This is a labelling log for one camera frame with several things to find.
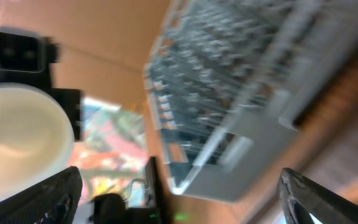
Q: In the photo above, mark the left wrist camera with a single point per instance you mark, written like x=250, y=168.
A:
x=25, y=50

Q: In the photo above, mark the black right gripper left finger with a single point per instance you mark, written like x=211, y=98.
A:
x=53, y=200

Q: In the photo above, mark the grey plastic dish rack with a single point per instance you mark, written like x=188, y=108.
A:
x=228, y=79

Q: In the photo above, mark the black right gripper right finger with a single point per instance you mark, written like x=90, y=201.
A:
x=301, y=199

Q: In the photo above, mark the small white cup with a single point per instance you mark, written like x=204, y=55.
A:
x=36, y=137

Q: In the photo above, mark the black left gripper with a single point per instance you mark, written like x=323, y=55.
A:
x=68, y=99

